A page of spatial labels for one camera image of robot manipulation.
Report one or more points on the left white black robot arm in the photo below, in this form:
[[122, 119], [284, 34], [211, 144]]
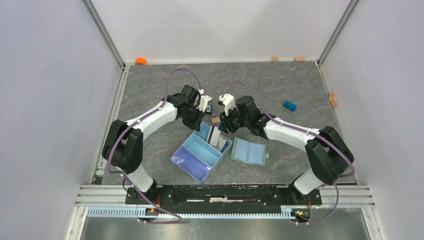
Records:
[[124, 144]]

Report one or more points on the blue toy brick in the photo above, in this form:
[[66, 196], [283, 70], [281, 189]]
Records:
[[289, 105]]

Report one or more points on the orange round cap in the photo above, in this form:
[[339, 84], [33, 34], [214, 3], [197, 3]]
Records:
[[140, 61]]

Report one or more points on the stack of credit cards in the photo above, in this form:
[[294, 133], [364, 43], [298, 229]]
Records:
[[216, 139]]

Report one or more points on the black blue owl toy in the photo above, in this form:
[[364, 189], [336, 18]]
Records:
[[209, 109]]

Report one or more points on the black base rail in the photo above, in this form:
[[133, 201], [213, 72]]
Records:
[[230, 198]]

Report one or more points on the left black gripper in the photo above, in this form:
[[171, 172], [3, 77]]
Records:
[[195, 125]]

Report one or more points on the small wooden block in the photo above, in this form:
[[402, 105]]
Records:
[[216, 121]]

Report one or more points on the blue three-compartment organizer tray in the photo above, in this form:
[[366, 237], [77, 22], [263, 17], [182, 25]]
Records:
[[198, 158]]

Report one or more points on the green card holder wallet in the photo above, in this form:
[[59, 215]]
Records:
[[248, 152]]

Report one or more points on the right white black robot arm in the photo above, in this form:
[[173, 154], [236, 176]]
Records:
[[328, 155]]

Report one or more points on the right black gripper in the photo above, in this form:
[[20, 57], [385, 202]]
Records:
[[225, 124]]

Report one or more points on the curved wooden piece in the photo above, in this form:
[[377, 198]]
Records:
[[332, 100]]

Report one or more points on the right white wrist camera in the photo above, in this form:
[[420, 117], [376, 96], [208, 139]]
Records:
[[228, 101]]

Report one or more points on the aluminium frame rail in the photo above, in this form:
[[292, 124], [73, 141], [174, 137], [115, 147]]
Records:
[[153, 213]]

